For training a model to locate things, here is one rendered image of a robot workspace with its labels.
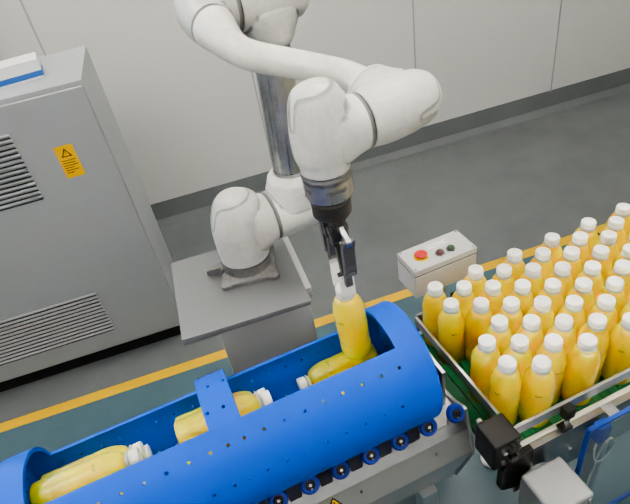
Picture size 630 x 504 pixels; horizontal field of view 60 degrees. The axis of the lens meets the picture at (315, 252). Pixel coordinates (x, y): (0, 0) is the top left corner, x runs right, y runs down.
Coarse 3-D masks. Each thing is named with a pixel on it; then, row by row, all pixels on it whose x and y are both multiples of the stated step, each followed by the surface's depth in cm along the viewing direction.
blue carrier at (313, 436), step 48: (336, 336) 133; (384, 336) 136; (240, 384) 129; (288, 384) 133; (336, 384) 109; (384, 384) 110; (432, 384) 113; (144, 432) 125; (240, 432) 104; (288, 432) 105; (336, 432) 108; (384, 432) 113; (0, 480) 101; (96, 480) 99; (144, 480) 100; (192, 480) 101; (240, 480) 104; (288, 480) 109
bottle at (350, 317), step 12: (336, 300) 115; (348, 300) 113; (360, 300) 116; (336, 312) 116; (348, 312) 114; (360, 312) 115; (336, 324) 119; (348, 324) 116; (360, 324) 117; (348, 336) 119; (360, 336) 119; (348, 348) 122; (360, 348) 122
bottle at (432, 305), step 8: (424, 296) 146; (432, 296) 142; (440, 296) 142; (424, 304) 145; (432, 304) 143; (440, 304) 142; (424, 312) 146; (432, 312) 144; (424, 320) 148; (432, 320) 146; (432, 328) 147; (424, 336) 153
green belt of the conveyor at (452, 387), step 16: (432, 352) 151; (464, 352) 149; (448, 368) 146; (464, 368) 145; (448, 384) 142; (464, 384) 141; (624, 384) 134; (464, 400) 138; (560, 400) 133; (592, 400) 132; (480, 416) 133; (560, 416) 130; (528, 432) 128
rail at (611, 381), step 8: (616, 376) 127; (624, 376) 128; (600, 384) 126; (608, 384) 127; (584, 392) 125; (592, 392) 126; (568, 400) 124; (576, 400) 125; (552, 408) 123; (560, 408) 124; (536, 416) 122; (544, 416) 123; (552, 416) 125; (520, 424) 121; (528, 424) 122; (536, 424) 124; (520, 432) 123
